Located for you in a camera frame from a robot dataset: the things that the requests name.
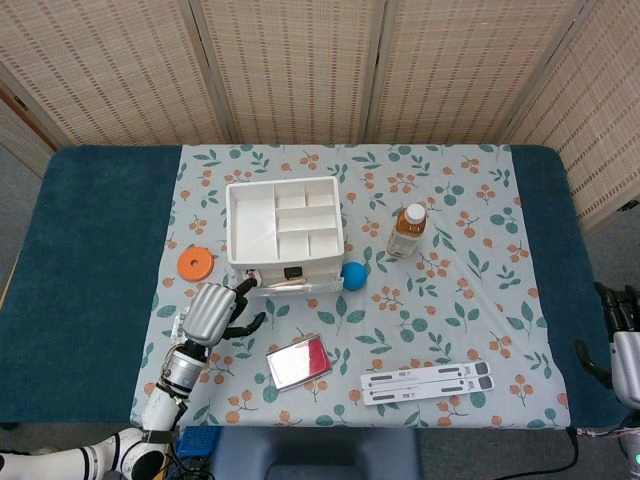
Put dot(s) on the floral leaf print tablecloth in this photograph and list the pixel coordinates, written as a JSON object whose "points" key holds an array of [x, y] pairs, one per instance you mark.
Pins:
{"points": [[425, 310]]}

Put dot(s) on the white mahjong tile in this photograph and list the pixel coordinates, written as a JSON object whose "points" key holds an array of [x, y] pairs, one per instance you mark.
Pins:
{"points": [[251, 275]]}

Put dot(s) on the white drawer organizer box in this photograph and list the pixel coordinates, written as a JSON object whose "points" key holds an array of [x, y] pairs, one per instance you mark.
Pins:
{"points": [[250, 225]]}

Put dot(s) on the tea bottle white cap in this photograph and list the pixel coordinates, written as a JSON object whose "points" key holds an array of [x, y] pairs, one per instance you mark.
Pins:
{"points": [[405, 235]]}

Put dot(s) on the woven bamboo folding screen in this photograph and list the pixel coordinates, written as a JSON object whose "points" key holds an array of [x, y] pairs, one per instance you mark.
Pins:
{"points": [[300, 75]]}

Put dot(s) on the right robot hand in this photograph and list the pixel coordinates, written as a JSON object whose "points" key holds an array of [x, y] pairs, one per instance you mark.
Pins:
{"points": [[629, 360]]}

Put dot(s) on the wooden sticks clear tube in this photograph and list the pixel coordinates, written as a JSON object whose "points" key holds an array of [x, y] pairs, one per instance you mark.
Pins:
{"points": [[285, 284]]}

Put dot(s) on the small black rectangular block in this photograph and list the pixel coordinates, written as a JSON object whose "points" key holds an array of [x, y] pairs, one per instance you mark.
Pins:
{"points": [[293, 272]]}

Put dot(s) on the clear plastic drawer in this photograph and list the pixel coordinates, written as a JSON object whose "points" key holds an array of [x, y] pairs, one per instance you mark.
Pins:
{"points": [[325, 286]]}

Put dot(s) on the blue rubber ball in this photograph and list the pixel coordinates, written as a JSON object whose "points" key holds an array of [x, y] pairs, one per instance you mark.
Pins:
{"points": [[354, 276]]}

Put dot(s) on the white folded laptop stand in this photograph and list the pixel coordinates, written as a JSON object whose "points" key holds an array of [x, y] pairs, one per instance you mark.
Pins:
{"points": [[425, 385]]}

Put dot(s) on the orange disc with hole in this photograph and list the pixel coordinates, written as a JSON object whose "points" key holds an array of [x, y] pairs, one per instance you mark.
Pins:
{"points": [[187, 270]]}

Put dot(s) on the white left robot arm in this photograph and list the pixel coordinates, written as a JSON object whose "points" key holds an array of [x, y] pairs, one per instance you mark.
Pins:
{"points": [[182, 370]]}

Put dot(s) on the blue plastic crate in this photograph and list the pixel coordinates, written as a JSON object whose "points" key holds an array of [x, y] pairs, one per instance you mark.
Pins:
{"points": [[197, 440]]}

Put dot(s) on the grey blue chair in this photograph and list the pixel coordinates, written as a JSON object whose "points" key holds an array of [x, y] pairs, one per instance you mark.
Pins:
{"points": [[325, 455]]}

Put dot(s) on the teal plush table cover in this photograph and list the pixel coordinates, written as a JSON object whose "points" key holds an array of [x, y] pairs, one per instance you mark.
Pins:
{"points": [[90, 275]]}

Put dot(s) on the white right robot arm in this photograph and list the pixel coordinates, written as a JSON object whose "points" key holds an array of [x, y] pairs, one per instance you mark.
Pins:
{"points": [[634, 460]]}

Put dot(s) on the red card holder case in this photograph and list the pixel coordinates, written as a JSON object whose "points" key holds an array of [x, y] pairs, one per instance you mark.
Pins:
{"points": [[295, 365]]}

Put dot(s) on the clear plastic packet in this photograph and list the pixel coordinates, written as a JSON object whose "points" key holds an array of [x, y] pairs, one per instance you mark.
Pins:
{"points": [[177, 330]]}

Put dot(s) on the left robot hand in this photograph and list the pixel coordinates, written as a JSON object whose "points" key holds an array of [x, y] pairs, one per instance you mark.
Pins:
{"points": [[207, 312]]}

